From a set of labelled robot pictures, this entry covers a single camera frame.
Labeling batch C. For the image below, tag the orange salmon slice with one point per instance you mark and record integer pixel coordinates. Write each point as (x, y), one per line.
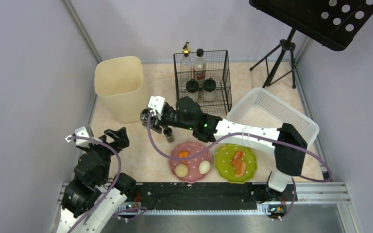
(238, 163)

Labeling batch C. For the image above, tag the sauce bottle red label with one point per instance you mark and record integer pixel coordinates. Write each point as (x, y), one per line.
(199, 67)

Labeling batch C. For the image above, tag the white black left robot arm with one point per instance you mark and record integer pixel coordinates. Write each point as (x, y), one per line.
(84, 207)

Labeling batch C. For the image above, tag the white perforated plastic basket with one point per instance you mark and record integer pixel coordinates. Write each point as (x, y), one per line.
(261, 108)

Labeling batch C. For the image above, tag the glass jar black lid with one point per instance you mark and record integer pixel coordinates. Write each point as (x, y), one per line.
(192, 88)
(209, 87)

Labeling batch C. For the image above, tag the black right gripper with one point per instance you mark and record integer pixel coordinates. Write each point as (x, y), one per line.
(157, 121)

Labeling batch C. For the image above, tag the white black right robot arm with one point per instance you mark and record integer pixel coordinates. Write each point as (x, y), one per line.
(285, 143)

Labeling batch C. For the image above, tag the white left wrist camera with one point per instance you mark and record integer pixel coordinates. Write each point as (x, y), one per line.
(84, 131)

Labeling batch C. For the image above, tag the green polka dot plate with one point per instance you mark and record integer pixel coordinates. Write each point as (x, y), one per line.
(223, 157)

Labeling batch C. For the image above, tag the black music stand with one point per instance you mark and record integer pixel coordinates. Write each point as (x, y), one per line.
(332, 23)

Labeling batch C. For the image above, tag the white egg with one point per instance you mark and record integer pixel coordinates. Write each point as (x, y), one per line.
(204, 167)

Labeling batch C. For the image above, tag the beige steamed bun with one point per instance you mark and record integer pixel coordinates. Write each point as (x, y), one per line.
(181, 170)

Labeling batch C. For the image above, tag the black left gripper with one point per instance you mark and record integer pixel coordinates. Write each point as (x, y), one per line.
(104, 144)

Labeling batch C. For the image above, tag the glass jar black lid front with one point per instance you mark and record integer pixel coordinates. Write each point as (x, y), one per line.
(209, 87)

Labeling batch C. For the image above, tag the small black pepper grinder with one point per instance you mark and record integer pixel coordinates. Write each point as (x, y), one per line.
(168, 133)

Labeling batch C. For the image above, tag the clear bottle gold spout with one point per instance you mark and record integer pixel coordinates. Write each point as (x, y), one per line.
(185, 63)

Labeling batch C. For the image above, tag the black wire rack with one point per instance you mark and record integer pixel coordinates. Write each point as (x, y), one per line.
(217, 68)

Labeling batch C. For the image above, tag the beige plastic waste bin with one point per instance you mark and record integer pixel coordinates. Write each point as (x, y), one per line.
(119, 83)

